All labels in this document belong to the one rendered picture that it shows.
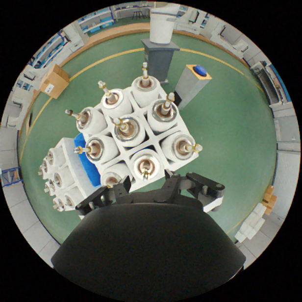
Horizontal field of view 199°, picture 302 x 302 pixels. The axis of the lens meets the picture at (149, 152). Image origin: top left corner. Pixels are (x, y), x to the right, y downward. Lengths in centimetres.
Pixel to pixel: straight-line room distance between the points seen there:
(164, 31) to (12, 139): 655
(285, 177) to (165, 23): 566
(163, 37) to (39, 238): 694
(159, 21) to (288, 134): 508
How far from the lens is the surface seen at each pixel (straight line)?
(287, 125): 512
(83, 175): 52
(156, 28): 46
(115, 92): 31
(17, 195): 611
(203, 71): 33
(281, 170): 549
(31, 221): 631
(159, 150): 31
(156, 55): 48
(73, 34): 206
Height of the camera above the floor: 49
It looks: 86 degrees down
